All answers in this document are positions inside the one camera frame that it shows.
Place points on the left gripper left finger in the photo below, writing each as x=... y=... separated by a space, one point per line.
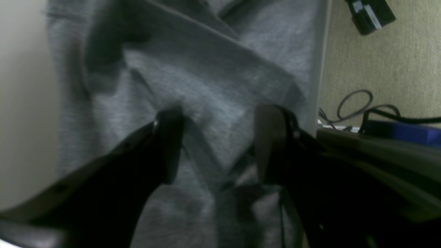
x=99 y=204

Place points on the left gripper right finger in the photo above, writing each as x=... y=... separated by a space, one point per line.
x=351 y=190

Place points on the grey T-shirt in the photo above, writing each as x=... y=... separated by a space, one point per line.
x=119 y=62

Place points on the blue box on floor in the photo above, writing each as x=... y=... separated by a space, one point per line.
x=423 y=135

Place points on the black grey labelled block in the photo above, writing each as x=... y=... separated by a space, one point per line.
x=370 y=15

